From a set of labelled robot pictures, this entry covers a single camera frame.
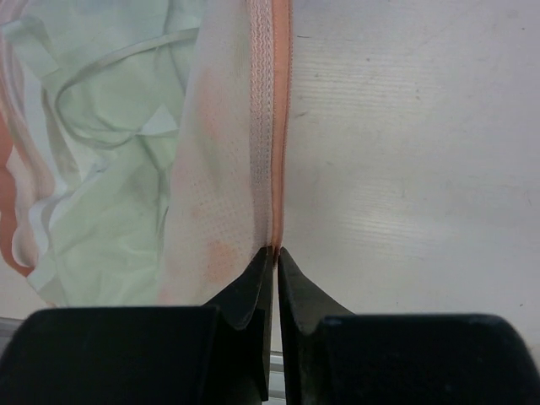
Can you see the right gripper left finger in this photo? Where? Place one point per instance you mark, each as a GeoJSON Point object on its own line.
{"type": "Point", "coordinates": [215, 353]}

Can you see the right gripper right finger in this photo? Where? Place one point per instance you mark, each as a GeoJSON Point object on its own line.
{"type": "Point", "coordinates": [334, 356]}

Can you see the floral mesh laundry bag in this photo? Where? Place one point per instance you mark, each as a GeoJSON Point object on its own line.
{"type": "Point", "coordinates": [226, 179]}

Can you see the light green bra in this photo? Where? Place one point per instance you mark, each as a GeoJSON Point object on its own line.
{"type": "Point", "coordinates": [91, 100]}

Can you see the aluminium mounting rail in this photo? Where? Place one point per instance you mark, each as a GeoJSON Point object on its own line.
{"type": "Point", "coordinates": [276, 376]}

